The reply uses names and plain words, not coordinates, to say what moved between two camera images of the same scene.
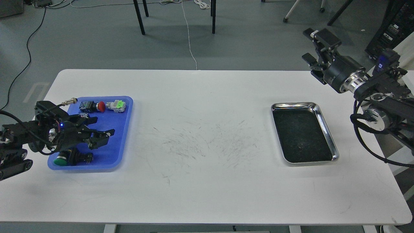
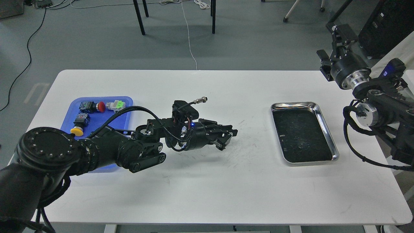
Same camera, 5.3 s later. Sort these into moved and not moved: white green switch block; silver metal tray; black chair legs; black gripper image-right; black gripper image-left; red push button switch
Moved: black gripper image-right; black gripper image-left
Not moved: red push button switch; black chair legs; silver metal tray; white green switch block
